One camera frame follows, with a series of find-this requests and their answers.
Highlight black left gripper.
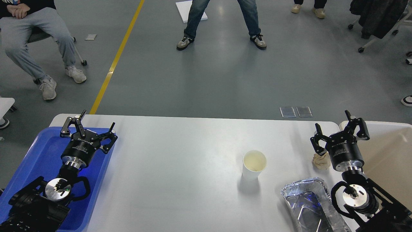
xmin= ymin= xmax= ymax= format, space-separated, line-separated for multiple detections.
xmin=60 ymin=110 xmax=118 ymax=169

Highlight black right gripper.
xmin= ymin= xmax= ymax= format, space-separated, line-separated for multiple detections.
xmin=310 ymin=110 xmax=370 ymax=172

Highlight white paper cup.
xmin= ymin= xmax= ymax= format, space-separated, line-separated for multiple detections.
xmin=242 ymin=150 xmax=267 ymax=180

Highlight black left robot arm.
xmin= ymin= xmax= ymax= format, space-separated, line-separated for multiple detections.
xmin=1 ymin=112 xmax=118 ymax=232

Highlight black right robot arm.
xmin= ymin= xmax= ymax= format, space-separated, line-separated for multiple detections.
xmin=310 ymin=110 xmax=411 ymax=232

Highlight crumpled beige paper ball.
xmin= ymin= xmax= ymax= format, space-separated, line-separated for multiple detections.
xmin=312 ymin=152 xmax=331 ymax=170

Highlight blue plastic tray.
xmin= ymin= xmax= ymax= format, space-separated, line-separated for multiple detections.
xmin=0 ymin=127 xmax=112 ymax=232

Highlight beige plastic bin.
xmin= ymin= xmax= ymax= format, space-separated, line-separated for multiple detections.
xmin=357 ymin=121 xmax=412 ymax=209

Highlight right clear floor plate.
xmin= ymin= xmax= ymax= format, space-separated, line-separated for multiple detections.
xmin=296 ymin=107 xmax=313 ymax=118

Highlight clear floor plate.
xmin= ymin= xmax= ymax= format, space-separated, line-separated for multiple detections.
xmin=296 ymin=107 xmax=313 ymax=118
xmin=279 ymin=107 xmax=296 ymax=118

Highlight left clear floor plate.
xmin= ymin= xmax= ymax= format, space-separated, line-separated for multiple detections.
xmin=279 ymin=107 xmax=296 ymax=118

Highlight aluminium foil tray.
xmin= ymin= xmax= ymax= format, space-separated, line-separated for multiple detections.
xmin=280 ymin=177 xmax=351 ymax=232

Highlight white side table corner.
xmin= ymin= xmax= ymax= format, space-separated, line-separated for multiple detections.
xmin=0 ymin=97 xmax=15 ymax=121

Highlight small paper on floor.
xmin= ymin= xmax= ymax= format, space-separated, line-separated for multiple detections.
xmin=85 ymin=34 xmax=97 ymax=41

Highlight grey office chair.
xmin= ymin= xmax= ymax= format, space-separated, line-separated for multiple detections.
xmin=27 ymin=27 xmax=87 ymax=85

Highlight office chair with coat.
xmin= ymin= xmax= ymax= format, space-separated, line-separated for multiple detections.
xmin=347 ymin=0 xmax=411 ymax=53

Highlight person with beige shoes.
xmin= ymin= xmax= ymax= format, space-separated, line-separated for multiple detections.
xmin=291 ymin=0 xmax=327 ymax=19

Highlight seated person grey trousers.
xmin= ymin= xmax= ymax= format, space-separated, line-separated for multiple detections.
xmin=0 ymin=0 xmax=87 ymax=101

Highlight standing person blue jeans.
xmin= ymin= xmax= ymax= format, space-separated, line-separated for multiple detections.
xmin=176 ymin=0 xmax=267 ymax=51

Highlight white board on floor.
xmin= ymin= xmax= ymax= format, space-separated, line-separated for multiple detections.
xmin=175 ymin=0 xmax=192 ymax=23

